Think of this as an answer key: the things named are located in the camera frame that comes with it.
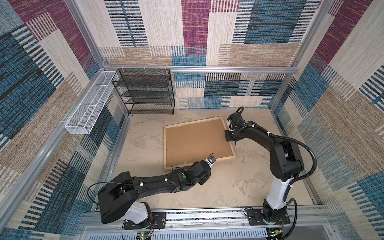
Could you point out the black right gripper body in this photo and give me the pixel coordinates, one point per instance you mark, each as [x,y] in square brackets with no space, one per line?
[232,135]

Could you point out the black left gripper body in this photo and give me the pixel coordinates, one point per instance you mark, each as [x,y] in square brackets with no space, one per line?
[203,180]

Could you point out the brown hardboard backing panel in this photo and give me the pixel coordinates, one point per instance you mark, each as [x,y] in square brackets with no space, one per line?
[195,141]

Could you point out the light wooden picture frame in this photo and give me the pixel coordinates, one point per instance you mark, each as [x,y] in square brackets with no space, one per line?
[165,150]

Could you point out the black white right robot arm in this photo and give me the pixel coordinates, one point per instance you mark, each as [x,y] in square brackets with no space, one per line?
[286,163]

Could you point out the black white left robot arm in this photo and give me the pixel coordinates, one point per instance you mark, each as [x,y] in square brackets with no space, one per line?
[118,199]

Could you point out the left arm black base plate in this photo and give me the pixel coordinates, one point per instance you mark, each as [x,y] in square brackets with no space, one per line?
[156,219]

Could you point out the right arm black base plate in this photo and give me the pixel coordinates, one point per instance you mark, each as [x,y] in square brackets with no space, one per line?
[255,217]

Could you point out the black wire mesh shelf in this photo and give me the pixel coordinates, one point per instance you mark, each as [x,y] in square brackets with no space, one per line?
[145,91]

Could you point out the aluminium front rail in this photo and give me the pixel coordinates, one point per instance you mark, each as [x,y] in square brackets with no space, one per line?
[313,223]

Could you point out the white wire mesh basket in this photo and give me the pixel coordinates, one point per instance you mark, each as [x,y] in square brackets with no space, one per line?
[86,114]

